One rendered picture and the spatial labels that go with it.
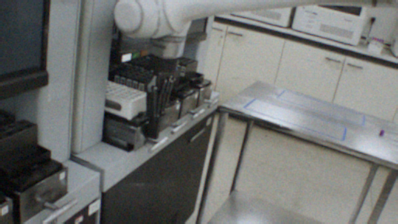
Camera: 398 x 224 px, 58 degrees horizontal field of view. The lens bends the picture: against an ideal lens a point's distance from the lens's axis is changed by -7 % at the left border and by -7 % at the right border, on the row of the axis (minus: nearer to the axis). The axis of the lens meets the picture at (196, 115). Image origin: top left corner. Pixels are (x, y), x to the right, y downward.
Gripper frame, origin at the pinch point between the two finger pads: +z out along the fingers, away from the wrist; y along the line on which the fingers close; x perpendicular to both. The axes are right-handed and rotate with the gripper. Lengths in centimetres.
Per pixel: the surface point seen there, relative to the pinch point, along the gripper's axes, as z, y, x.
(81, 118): -4.2, 18.2, -11.4
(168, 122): 4.3, -14.6, -2.4
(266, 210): 52, -61, 31
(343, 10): -36, -231, 35
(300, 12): -26, -230, 2
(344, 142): -2, -28, 51
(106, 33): -24.6, 11.2, -11.3
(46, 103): -11.7, 30.9, -11.4
